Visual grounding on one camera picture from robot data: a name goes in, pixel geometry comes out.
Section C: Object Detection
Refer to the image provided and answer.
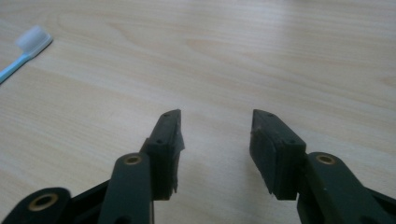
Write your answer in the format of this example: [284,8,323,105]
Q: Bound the light blue toothbrush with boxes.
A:
[0,25,53,85]

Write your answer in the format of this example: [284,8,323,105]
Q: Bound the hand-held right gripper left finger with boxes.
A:
[139,108,186,202]

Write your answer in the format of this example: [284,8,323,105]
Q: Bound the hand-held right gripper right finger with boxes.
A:
[248,108,307,201]

